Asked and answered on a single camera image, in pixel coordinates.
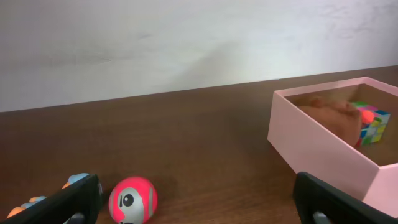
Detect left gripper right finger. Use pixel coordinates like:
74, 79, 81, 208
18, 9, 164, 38
293, 172, 397, 224

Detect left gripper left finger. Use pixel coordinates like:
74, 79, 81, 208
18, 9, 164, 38
2, 174, 101, 224

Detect orange and blue duck toy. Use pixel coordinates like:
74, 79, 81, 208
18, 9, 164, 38
6, 172, 103, 224

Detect orange and grey ball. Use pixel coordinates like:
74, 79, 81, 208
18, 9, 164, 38
108, 177, 157, 224

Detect brown plush animal toy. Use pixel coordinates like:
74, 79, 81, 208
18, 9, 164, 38
297, 96, 375, 146

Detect multicolour puzzle cube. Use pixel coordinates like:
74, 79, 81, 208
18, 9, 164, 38
353, 101, 391, 147

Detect pink open cardboard box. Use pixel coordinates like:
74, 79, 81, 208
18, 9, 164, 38
267, 77, 397, 217

